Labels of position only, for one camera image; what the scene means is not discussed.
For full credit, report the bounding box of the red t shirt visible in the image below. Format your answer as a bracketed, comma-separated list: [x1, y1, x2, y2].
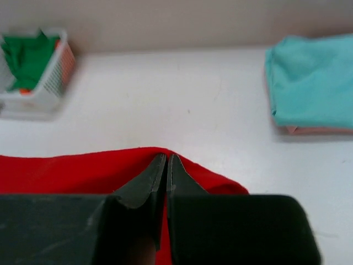
[1, 147, 249, 264]

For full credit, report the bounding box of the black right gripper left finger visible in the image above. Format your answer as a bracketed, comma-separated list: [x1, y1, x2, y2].
[1, 153, 167, 264]

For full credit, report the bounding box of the orange t shirt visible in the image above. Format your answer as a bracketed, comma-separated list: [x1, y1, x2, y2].
[18, 88, 31, 96]

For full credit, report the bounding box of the folded pink t shirt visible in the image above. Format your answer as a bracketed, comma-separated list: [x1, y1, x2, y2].
[284, 126, 352, 135]

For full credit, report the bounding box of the white plastic basket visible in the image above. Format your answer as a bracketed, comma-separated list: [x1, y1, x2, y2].
[1, 28, 76, 120]

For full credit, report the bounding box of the green t shirt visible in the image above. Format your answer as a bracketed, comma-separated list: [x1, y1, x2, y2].
[1, 30, 60, 92]

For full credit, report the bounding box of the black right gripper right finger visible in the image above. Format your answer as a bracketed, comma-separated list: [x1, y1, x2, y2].
[167, 155, 322, 264]

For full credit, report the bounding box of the folded teal t shirt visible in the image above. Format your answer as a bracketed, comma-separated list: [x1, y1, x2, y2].
[264, 34, 352, 131]

